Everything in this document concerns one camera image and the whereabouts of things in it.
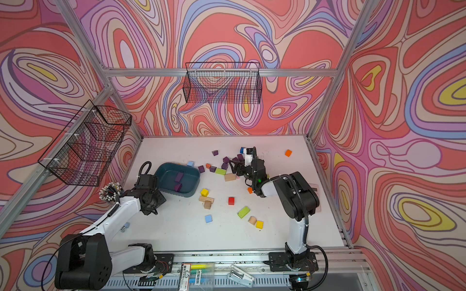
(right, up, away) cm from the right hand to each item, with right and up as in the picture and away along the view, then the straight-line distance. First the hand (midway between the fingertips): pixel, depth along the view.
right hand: (235, 164), depth 96 cm
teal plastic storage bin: (-39, -6, +5) cm, 40 cm away
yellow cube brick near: (+11, -28, -12) cm, 32 cm away
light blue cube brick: (-26, 0, +8) cm, 27 cm away
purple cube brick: (-19, -3, +5) cm, 20 cm away
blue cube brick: (+4, +8, +14) cm, 17 cm away
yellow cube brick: (-16, -14, -3) cm, 22 cm away
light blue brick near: (-13, -25, -10) cm, 30 cm away
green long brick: (+4, -23, -8) cm, 25 cm away
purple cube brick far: (-13, +6, +15) cm, 20 cm away
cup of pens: (-55, -11, -18) cm, 59 cm away
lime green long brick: (-8, -4, +6) cm, 11 cm away
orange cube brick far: (+33, +6, +15) cm, 37 cm away
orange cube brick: (+8, -13, -1) cm, 16 cm away
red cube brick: (-2, -18, -7) cm, 19 cm away
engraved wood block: (-15, -17, -5) cm, 23 cm away
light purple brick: (-31, -7, +3) cm, 32 cm away
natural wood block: (-3, -7, +2) cm, 8 cm away
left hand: (-36, -18, -8) cm, 41 cm away
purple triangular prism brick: (-30, -12, -3) cm, 32 cm away
